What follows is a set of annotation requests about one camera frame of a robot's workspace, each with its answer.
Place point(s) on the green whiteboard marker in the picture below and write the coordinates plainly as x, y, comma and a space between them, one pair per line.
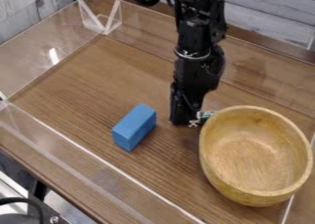
204, 116

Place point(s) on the clear acrylic corner bracket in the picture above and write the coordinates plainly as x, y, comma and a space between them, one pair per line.
101, 22

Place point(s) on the blue rectangular block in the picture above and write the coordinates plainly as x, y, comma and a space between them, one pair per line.
135, 125

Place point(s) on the black metal table frame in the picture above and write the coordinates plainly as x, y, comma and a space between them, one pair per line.
22, 196

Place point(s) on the brown wooden bowl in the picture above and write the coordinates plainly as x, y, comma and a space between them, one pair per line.
256, 155

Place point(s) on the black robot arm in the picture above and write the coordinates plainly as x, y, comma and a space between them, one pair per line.
201, 25

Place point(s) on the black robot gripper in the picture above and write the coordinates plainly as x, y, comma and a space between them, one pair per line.
196, 78

